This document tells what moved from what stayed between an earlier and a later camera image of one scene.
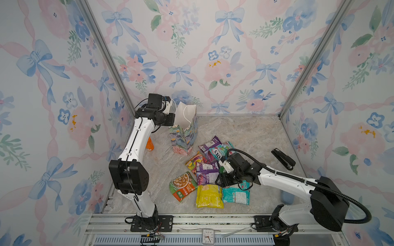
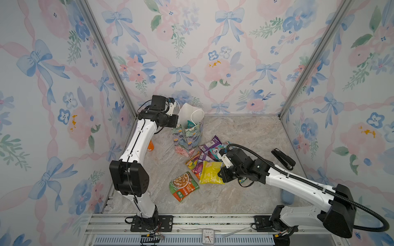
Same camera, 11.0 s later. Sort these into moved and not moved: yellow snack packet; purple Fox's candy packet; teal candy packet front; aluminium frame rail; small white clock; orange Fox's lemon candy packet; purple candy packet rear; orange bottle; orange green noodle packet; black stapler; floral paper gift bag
Moved: purple Fox's candy packet; floral paper gift bag; yellow snack packet; teal candy packet front
Not moved: orange bottle; small white clock; purple candy packet rear; orange Fox's lemon candy packet; aluminium frame rail; black stapler; orange green noodle packet
